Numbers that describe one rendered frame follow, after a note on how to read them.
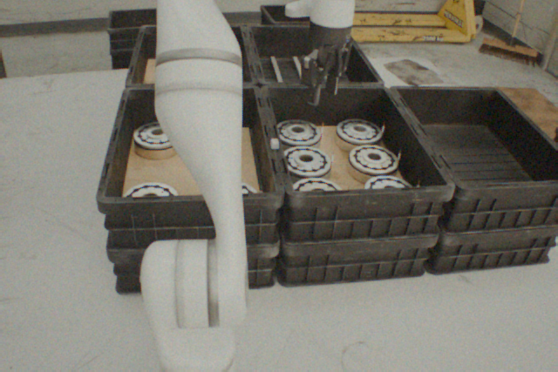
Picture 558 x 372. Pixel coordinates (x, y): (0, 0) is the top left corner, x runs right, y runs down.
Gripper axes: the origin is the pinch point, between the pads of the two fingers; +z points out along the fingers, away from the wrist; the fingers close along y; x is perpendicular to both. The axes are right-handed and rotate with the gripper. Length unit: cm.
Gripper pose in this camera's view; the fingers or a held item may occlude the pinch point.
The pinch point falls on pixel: (323, 91)
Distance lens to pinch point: 96.1
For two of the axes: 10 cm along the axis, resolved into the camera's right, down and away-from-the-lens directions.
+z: -0.6, 8.2, 5.7
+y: 6.1, -4.2, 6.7
